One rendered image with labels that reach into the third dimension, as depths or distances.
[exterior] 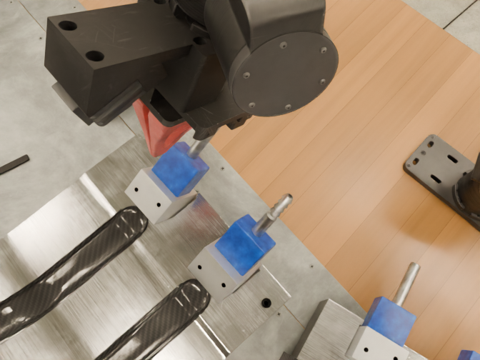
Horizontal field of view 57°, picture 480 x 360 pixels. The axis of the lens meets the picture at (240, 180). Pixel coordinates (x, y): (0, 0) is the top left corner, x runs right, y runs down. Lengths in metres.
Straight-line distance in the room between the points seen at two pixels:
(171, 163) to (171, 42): 0.21
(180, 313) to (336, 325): 0.17
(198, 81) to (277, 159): 0.35
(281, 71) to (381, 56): 0.51
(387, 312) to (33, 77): 0.58
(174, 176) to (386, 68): 0.39
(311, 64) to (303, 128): 0.42
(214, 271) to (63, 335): 0.18
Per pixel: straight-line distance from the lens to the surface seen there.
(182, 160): 0.46
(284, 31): 0.21
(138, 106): 0.35
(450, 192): 0.66
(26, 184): 0.67
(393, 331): 0.53
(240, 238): 0.44
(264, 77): 0.22
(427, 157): 0.66
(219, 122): 0.31
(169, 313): 0.50
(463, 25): 1.94
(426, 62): 0.75
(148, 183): 0.47
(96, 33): 0.26
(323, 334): 0.53
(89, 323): 0.52
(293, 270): 0.58
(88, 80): 0.25
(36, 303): 0.54
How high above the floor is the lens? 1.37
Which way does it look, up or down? 71 degrees down
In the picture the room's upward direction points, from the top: 1 degrees clockwise
